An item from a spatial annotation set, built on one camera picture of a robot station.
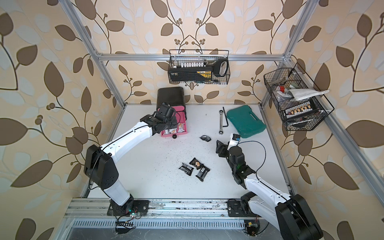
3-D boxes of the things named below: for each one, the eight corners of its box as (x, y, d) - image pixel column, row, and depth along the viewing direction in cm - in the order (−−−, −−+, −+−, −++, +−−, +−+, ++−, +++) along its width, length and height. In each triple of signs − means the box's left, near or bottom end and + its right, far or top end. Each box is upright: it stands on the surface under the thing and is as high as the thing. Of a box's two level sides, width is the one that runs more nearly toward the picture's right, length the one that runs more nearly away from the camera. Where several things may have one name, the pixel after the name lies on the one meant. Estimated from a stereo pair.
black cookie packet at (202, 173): (195, 177, 86) (195, 175, 85) (203, 166, 91) (203, 164, 89) (202, 182, 85) (202, 180, 83) (210, 170, 89) (210, 169, 87)
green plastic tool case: (241, 139, 102) (243, 136, 98) (224, 114, 117) (225, 110, 113) (265, 131, 106) (268, 127, 103) (246, 107, 121) (247, 103, 118)
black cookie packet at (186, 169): (179, 170, 89) (178, 168, 87) (182, 164, 91) (182, 162, 90) (190, 176, 87) (190, 174, 85) (193, 169, 89) (193, 168, 87)
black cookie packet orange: (190, 164, 91) (190, 162, 89) (195, 159, 93) (195, 157, 91) (197, 170, 89) (197, 168, 86) (202, 165, 91) (202, 163, 88)
